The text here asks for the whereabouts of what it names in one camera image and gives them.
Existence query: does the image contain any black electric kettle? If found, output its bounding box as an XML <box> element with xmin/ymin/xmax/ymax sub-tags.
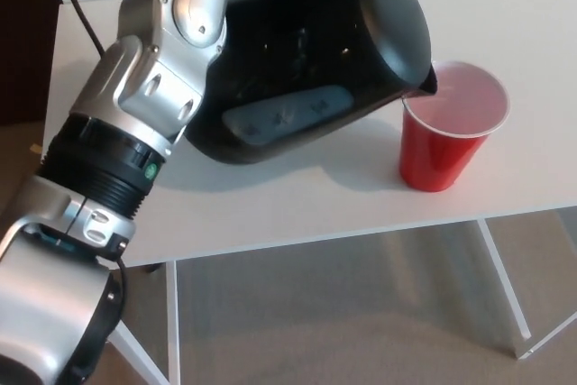
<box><xmin>184</xmin><ymin>0</ymin><xmax>439</xmax><ymax>166</ymax></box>

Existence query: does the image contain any red plastic cup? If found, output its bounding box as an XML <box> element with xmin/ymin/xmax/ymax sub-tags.
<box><xmin>398</xmin><ymin>60</ymin><xmax>511</xmax><ymax>192</ymax></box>

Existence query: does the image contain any dark brown furniture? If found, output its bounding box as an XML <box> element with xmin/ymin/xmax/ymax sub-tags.
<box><xmin>0</xmin><ymin>0</ymin><xmax>62</xmax><ymax>127</ymax></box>

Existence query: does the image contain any white table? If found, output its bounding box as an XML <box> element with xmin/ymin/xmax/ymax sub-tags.
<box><xmin>40</xmin><ymin>0</ymin><xmax>577</xmax><ymax>385</ymax></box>

